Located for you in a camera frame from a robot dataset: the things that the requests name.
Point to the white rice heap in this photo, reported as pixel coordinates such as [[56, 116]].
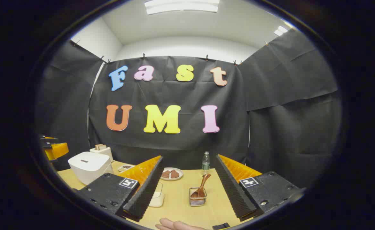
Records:
[[157, 203]]

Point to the white round plate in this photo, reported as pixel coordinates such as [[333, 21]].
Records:
[[172, 179]]

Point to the green label water bottle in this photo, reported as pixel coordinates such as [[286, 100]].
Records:
[[206, 164]]

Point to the brown wooden spoon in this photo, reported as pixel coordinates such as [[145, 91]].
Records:
[[203, 187]]

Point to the small ceiling light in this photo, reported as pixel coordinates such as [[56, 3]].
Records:
[[280, 31]]

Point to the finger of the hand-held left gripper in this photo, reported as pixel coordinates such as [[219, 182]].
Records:
[[58, 150]]

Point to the brown meat piece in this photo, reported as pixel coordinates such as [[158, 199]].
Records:
[[166, 174], [174, 174]]

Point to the white rice cooker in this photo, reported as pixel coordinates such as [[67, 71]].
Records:
[[88, 166]]

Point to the clear plastic rice container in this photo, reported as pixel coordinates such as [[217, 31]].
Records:
[[159, 193]]

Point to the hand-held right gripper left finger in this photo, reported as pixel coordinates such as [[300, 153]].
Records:
[[145, 191]]

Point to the white divided condiment tray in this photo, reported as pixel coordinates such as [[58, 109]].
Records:
[[126, 167]]

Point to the white toaster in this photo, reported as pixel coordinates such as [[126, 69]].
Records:
[[104, 154]]

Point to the long ceiling light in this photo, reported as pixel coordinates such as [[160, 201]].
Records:
[[181, 7]]

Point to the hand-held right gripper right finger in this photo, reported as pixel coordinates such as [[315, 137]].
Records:
[[235, 191]]

